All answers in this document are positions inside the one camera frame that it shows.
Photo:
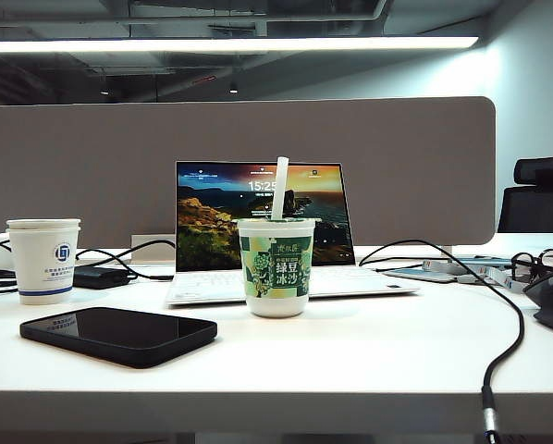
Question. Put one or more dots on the plain white paper cup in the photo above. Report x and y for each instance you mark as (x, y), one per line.
(43, 224)

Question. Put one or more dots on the grey blue dongle adapter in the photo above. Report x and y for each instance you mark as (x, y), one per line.
(480, 261)

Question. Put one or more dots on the black eyeglasses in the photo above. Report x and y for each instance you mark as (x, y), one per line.
(513, 266)

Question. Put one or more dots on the green white drink cup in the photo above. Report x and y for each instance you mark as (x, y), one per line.
(276, 300)

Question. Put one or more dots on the black smartphone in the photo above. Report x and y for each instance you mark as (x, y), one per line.
(119, 333)

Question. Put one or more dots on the grey desk partition panel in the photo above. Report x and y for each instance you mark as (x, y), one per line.
(96, 162)

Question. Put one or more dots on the white paper cup blue logo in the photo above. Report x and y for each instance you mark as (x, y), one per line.
(40, 277)

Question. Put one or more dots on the long ceiling light bar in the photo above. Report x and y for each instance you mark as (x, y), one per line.
(212, 44)

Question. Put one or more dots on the black pendant spotlight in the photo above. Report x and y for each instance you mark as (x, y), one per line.
(233, 89)

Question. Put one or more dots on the black mesh office chair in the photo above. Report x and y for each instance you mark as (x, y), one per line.
(535, 208)

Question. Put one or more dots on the black power adapter brick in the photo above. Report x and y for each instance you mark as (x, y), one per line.
(96, 277)

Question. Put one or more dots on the white laptop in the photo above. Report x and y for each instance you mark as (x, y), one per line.
(212, 231)

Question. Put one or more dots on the white drinking straw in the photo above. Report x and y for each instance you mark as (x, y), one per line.
(278, 194)

